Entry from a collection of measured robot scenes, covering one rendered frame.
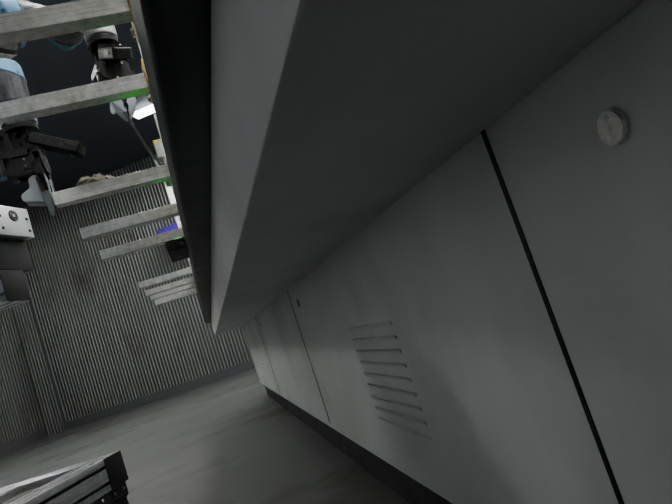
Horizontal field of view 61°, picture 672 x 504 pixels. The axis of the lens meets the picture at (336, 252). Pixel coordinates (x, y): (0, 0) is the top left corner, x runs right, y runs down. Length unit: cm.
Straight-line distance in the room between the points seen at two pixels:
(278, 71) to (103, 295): 914
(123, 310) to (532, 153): 887
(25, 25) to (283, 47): 75
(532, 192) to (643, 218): 10
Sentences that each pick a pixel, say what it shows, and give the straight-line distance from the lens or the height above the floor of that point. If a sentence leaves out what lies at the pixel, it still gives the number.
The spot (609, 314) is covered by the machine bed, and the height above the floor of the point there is 36.
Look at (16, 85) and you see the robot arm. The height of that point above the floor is 111.
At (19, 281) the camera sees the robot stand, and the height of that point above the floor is 78.
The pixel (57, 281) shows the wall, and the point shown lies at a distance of 980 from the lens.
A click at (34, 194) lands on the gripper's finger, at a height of 86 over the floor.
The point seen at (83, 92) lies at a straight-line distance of 119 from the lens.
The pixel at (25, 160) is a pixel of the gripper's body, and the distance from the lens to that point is 142.
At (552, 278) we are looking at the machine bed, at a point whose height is 39.
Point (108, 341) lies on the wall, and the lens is 936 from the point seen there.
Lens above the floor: 42
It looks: 5 degrees up
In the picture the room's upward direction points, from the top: 19 degrees counter-clockwise
